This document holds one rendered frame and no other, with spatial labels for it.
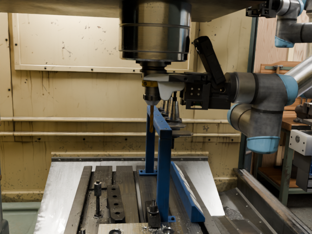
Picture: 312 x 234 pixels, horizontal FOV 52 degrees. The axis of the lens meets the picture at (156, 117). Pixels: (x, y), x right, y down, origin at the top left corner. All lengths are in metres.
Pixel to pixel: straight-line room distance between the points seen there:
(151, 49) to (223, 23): 1.20
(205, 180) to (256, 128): 1.03
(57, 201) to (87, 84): 0.61
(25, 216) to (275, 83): 1.50
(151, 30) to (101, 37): 1.09
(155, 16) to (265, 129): 0.37
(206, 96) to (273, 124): 0.18
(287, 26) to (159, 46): 0.79
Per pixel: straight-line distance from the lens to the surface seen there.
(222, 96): 0.76
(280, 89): 0.79
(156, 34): 0.65
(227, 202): 1.89
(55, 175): 1.78
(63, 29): 1.75
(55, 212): 1.63
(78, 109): 1.77
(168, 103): 1.26
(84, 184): 1.42
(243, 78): 0.76
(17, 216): 1.92
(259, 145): 0.80
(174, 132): 1.01
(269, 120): 0.79
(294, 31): 1.35
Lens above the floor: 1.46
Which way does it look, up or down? 11 degrees down
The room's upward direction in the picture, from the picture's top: 2 degrees clockwise
